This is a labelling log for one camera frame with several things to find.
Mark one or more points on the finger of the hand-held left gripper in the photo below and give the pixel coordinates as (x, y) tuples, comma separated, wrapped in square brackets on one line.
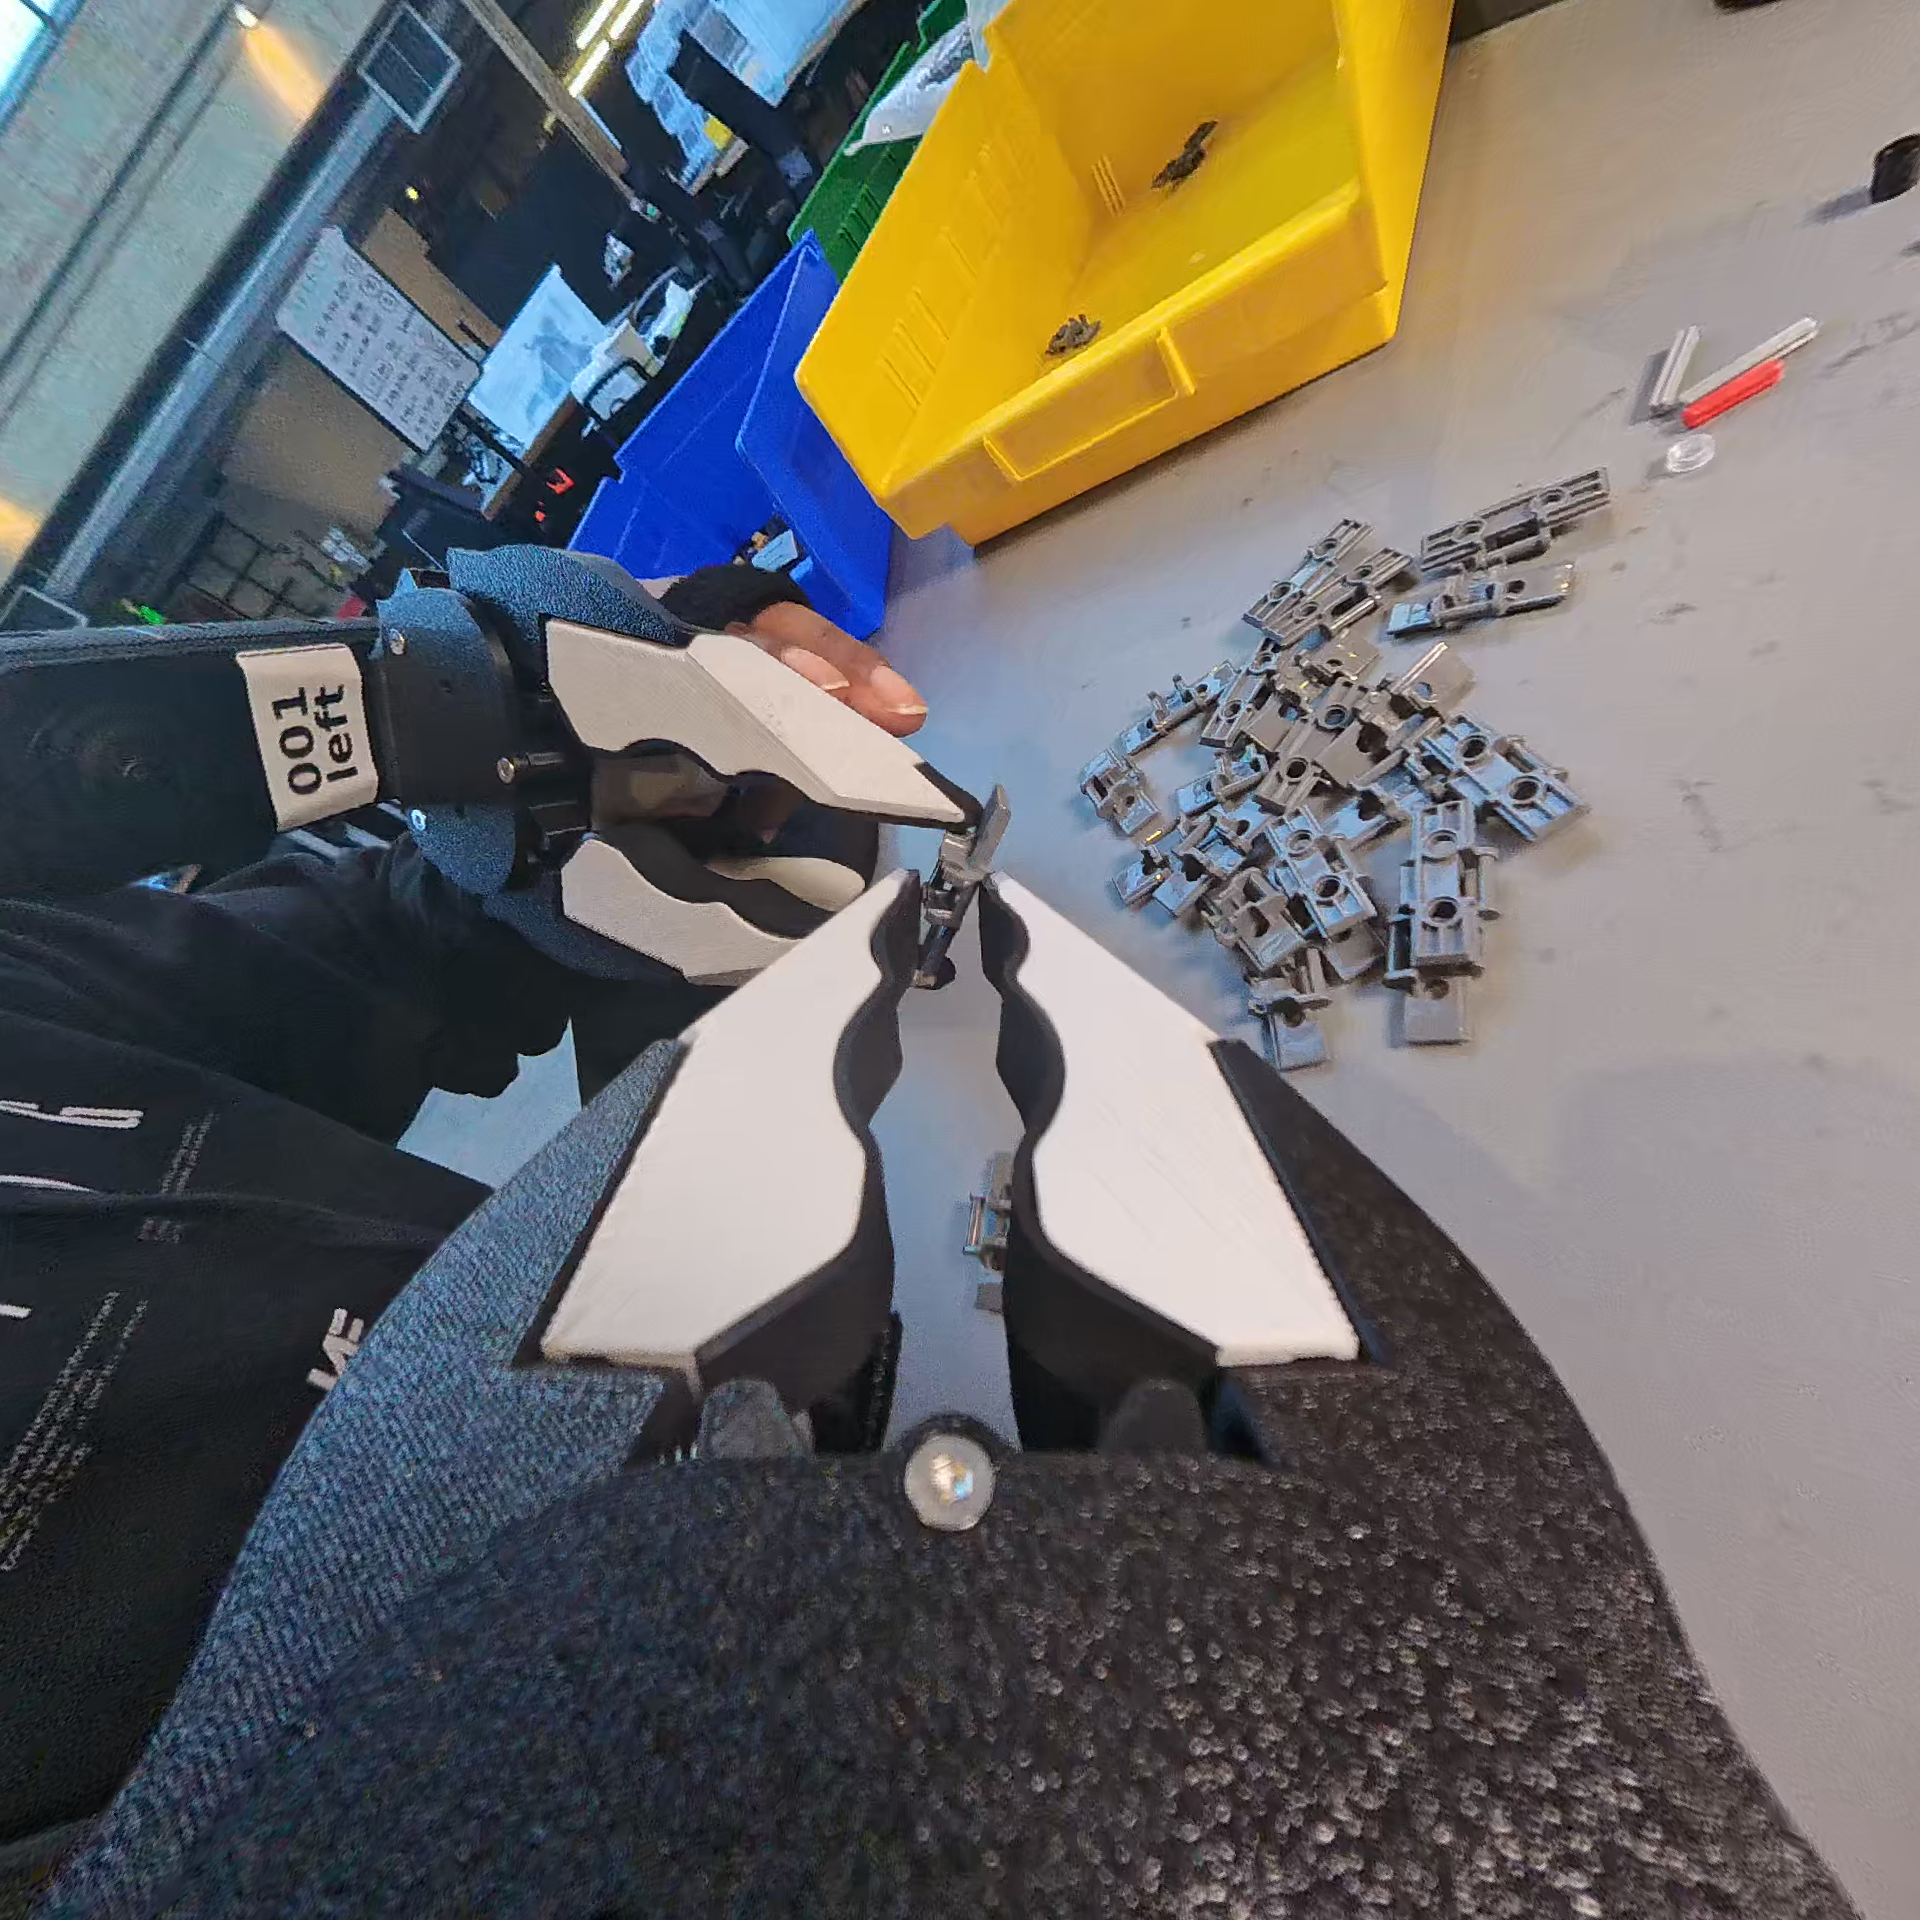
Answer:
[(750, 713), (644, 917)]

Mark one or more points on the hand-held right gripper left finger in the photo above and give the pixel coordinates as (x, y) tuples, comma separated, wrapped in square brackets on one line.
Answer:
[(721, 1169)]

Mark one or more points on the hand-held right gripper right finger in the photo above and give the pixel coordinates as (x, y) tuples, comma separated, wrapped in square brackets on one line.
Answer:
[(1169, 1169)]

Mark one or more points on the pile of grey track links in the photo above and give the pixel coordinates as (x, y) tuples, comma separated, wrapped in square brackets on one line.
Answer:
[(1350, 795), (1070, 335)]

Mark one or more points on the yellow plastic bin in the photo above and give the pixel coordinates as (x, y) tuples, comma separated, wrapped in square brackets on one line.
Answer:
[(1275, 299)]

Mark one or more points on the person's left forearm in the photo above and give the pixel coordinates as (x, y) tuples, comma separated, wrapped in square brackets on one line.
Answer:
[(300, 978)]

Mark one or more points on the grey desk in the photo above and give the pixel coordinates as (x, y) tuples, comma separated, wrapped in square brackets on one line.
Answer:
[(1651, 1050)]

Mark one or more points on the person's left hand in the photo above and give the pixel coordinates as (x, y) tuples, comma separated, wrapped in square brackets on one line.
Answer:
[(841, 669)]

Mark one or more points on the blue plastic bin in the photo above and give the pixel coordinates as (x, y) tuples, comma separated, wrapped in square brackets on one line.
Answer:
[(721, 451)]

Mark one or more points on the green plastic bin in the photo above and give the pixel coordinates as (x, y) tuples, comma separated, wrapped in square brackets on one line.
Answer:
[(860, 182)]

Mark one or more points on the person's black hooded sweater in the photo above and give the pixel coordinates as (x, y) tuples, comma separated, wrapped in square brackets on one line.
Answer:
[(149, 1351)]

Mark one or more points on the clear plastic bag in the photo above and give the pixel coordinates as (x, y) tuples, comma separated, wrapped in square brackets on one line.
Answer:
[(929, 75)]

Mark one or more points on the pile of small black red pins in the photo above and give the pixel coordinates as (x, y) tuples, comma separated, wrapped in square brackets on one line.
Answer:
[(1741, 389)]

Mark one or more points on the white wall chart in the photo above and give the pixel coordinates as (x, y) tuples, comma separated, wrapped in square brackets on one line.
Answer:
[(374, 337)]

